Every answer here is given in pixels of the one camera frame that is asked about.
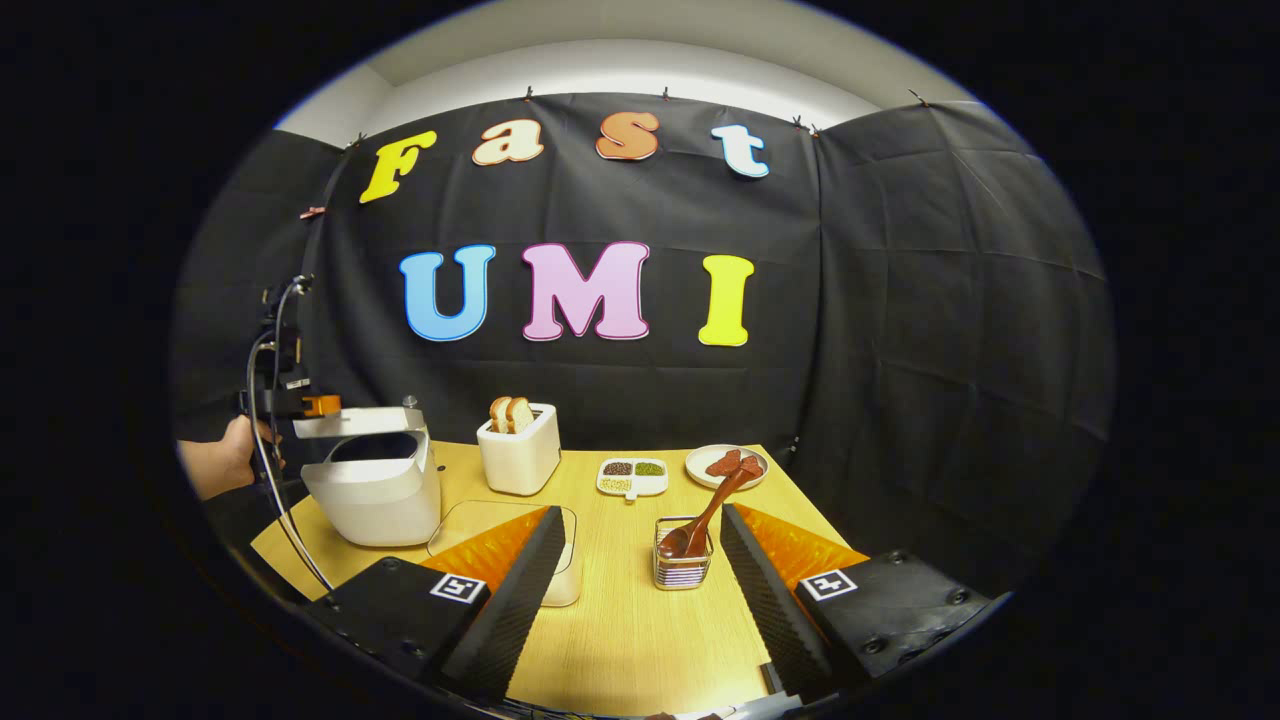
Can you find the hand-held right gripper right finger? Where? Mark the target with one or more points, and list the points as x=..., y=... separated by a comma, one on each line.
x=765, y=610

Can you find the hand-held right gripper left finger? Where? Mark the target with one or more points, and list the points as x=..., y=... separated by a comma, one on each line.
x=510, y=610

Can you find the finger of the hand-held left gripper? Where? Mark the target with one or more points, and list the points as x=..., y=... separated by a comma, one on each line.
x=322, y=405

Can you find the clear container of white rice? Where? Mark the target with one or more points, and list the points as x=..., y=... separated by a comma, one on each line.
x=570, y=585

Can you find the brown wooden spoon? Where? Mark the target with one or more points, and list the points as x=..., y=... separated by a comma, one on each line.
x=690, y=538

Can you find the white rice cooker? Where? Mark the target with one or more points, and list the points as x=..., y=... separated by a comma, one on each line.
x=380, y=500

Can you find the white toaster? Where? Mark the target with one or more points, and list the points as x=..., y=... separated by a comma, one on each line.
x=520, y=465

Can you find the red meat slice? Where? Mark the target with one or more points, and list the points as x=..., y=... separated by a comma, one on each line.
x=722, y=464
x=753, y=464

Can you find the white round plate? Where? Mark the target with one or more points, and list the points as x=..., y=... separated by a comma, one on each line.
x=698, y=470

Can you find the white divided bean dish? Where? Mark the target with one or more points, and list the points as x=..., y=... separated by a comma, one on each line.
x=632, y=485

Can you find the toast bread slice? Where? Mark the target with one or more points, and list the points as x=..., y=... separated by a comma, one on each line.
x=498, y=415
x=521, y=414

